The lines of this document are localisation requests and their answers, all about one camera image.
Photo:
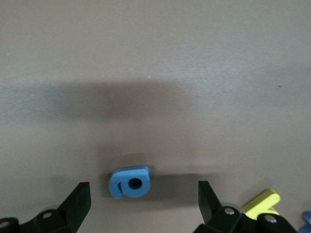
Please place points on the yellow letter K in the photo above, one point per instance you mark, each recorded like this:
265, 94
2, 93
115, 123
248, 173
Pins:
264, 199

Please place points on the blue letter a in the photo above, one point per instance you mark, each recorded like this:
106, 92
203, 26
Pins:
143, 174

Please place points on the brown table cover sheet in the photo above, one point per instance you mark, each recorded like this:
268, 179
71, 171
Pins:
155, 72

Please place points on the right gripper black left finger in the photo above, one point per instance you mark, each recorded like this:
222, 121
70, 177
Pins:
73, 206

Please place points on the blue letter x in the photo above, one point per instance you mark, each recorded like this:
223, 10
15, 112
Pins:
307, 218

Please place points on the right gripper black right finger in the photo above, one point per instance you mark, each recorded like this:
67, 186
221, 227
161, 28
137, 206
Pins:
213, 213

